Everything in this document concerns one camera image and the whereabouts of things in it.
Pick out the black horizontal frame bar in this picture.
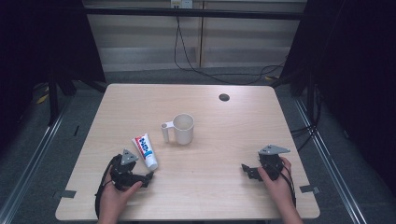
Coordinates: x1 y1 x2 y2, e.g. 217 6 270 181
83 7 305 21

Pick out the grey tape strip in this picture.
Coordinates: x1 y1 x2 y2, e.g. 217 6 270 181
51 189 78 200
299 184 321 195

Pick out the black metal stand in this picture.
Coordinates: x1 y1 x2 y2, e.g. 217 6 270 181
47 69 61 127

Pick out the black curtain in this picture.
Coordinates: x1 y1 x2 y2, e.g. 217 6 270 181
279 0 396 190
0 0 106 147

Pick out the white wall socket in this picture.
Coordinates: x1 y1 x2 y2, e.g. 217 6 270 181
169 0 194 9

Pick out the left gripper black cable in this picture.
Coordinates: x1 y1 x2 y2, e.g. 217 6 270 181
94 154 120 219

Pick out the bundle of black floor cables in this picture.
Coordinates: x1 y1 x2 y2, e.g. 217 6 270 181
290 83 323 153

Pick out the person's left hand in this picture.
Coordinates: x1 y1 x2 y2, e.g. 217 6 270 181
98 169 144 218

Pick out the metal floor rail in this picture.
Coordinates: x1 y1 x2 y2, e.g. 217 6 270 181
292 96 370 224
0 92 76 224

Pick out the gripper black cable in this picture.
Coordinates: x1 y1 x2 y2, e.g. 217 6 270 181
270 158 297 209
94 154 120 219

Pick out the person's right hand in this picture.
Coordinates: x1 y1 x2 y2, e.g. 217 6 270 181
257 156 296 213

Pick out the long black wall cable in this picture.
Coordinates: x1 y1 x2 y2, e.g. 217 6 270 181
173 15 287 86

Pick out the white toothpaste tube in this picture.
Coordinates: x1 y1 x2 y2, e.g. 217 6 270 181
131 133 160 172

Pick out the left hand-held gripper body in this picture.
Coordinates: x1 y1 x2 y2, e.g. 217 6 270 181
109 148 148 191

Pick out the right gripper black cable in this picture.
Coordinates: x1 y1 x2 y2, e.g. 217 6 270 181
270 158 297 209

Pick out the white cup with handle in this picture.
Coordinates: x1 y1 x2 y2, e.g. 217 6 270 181
160 113 195 146

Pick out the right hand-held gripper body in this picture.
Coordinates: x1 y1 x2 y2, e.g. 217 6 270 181
257 144 291 182

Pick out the yellow floor tape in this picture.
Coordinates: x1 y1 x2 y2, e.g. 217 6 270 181
35 92 50 105

